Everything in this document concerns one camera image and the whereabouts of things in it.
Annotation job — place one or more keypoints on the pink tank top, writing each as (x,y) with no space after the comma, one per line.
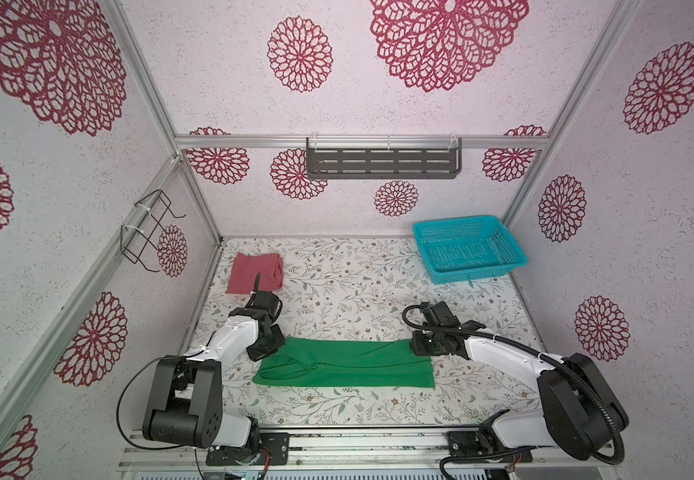
(252,273)

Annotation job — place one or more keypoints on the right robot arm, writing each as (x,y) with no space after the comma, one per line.
(579,413)

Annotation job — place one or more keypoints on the green tank top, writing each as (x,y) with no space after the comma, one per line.
(308,363)

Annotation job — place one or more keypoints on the grey wall shelf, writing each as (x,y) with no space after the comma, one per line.
(387,163)

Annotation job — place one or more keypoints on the black wire wall rack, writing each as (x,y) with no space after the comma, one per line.
(155,241)

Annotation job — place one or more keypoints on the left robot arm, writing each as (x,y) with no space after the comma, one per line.
(185,404)

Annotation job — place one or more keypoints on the teal plastic basket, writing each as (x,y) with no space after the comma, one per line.
(467,248)

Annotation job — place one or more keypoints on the aluminium front rail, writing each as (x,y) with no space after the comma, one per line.
(327,448)

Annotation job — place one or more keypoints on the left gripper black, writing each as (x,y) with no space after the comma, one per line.
(256,354)

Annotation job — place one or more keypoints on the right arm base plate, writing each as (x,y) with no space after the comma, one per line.
(481,447)

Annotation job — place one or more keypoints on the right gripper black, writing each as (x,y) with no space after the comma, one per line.
(416,346)

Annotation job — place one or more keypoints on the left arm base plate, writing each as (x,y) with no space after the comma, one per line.
(271,449)

